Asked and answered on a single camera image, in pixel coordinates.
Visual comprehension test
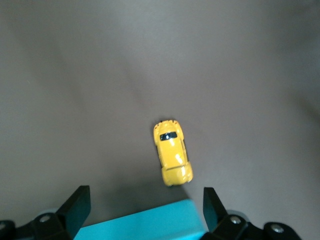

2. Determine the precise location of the turquoise plastic bin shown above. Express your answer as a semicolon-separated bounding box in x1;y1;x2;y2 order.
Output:
73;198;209;240

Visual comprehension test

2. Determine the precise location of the yellow beetle toy car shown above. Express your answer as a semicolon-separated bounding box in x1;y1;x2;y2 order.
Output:
152;119;194;188

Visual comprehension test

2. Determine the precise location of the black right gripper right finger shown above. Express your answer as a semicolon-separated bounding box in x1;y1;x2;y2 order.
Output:
202;186;304;240

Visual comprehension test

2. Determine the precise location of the brown table cover mat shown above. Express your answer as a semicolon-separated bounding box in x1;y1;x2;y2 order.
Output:
0;0;320;240

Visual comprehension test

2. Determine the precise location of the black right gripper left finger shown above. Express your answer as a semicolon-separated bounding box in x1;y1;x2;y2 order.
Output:
0;185;92;240

